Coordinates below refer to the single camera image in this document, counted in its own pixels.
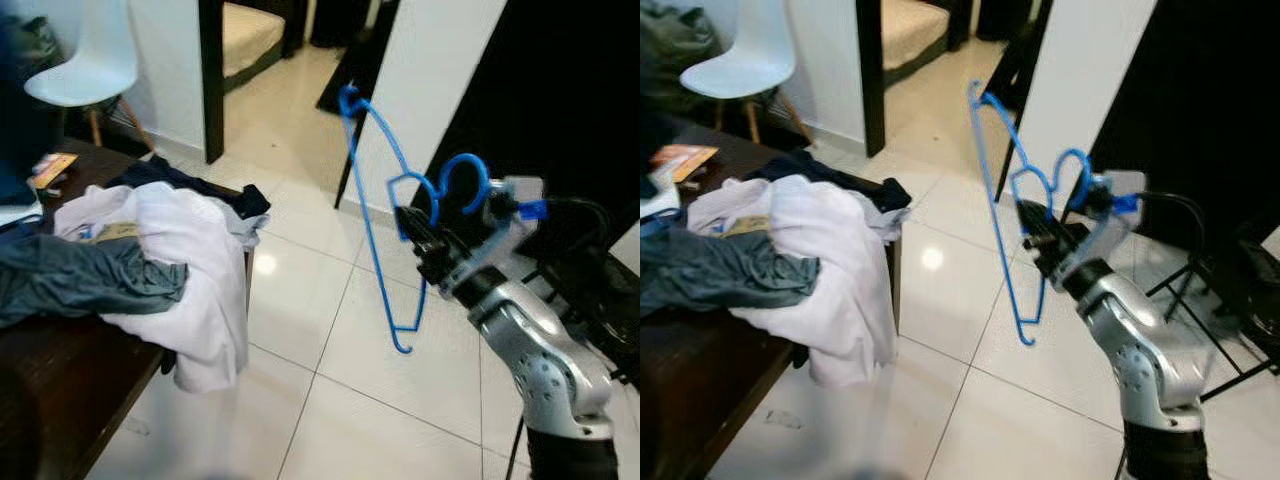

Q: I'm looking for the dark wooden table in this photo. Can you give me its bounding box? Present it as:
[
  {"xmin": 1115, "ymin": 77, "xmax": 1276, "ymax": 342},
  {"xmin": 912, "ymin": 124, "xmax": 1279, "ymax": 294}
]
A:
[
  {"xmin": 0, "ymin": 135, "xmax": 256, "ymax": 480},
  {"xmin": 640, "ymin": 120, "xmax": 901, "ymax": 480}
]

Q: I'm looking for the orange packet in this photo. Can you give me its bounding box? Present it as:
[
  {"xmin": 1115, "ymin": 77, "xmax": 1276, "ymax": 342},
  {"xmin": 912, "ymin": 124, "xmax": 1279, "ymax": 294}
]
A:
[
  {"xmin": 30, "ymin": 152, "xmax": 79, "ymax": 191},
  {"xmin": 655, "ymin": 145, "xmax": 719, "ymax": 184}
]

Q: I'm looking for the olive green bag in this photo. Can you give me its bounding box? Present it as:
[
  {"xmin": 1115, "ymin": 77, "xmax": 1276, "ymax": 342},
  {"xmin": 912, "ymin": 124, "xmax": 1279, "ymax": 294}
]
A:
[
  {"xmin": 640, "ymin": 5, "xmax": 723, "ymax": 111},
  {"xmin": 0, "ymin": 15, "xmax": 51, "ymax": 73}
]

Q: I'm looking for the beige mattress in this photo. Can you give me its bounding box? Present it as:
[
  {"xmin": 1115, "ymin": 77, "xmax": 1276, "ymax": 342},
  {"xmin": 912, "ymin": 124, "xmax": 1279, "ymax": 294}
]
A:
[
  {"xmin": 882, "ymin": 0, "xmax": 951, "ymax": 76},
  {"xmin": 222, "ymin": 0, "xmax": 286, "ymax": 81}
]

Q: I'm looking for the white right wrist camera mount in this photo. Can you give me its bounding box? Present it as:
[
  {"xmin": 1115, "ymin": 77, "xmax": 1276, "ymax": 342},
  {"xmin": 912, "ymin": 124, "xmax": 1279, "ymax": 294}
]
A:
[
  {"xmin": 440, "ymin": 175, "xmax": 551, "ymax": 291},
  {"xmin": 1060, "ymin": 170, "xmax": 1146, "ymax": 281}
]

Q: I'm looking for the blue plastic hanger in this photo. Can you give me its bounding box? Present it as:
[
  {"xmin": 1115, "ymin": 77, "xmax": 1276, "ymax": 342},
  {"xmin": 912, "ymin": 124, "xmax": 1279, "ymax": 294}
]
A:
[
  {"xmin": 338, "ymin": 85, "xmax": 493, "ymax": 354},
  {"xmin": 968, "ymin": 80, "xmax": 1093, "ymax": 348}
]

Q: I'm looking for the white plastic chair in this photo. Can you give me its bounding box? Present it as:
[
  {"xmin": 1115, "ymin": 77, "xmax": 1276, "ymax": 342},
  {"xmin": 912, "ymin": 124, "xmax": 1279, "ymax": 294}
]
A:
[
  {"xmin": 680, "ymin": 0, "xmax": 816, "ymax": 141},
  {"xmin": 25, "ymin": 0, "xmax": 156, "ymax": 151}
]

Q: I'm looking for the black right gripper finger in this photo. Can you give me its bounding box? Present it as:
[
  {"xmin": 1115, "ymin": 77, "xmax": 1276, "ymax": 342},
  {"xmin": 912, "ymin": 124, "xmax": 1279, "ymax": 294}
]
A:
[
  {"xmin": 395, "ymin": 205, "xmax": 439, "ymax": 244},
  {"xmin": 1015, "ymin": 198, "xmax": 1056, "ymax": 237}
]

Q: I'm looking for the dark teal grey garment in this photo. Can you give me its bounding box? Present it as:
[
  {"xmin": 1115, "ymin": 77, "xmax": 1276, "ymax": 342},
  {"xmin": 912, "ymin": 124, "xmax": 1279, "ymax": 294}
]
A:
[
  {"xmin": 0, "ymin": 232, "xmax": 189, "ymax": 331},
  {"xmin": 640, "ymin": 228, "xmax": 821, "ymax": 319}
]

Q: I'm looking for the white garment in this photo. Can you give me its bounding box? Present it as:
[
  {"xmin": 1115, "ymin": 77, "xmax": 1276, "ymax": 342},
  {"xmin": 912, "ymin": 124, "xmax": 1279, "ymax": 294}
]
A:
[
  {"xmin": 690, "ymin": 175, "xmax": 901, "ymax": 389},
  {"xmin": 55, "ymin": 180, "xmax": 266, "ymax": 393}
]

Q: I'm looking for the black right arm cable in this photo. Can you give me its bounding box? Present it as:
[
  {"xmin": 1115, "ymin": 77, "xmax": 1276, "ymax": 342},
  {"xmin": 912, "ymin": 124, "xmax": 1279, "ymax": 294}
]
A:
[
  {"xmin": 520, "ymin": 198, "xmax": 616, "ymax": 261},
  {"xmin": 1130, "ymin": 190, "xmax": 1211, "ymax": 261}
]

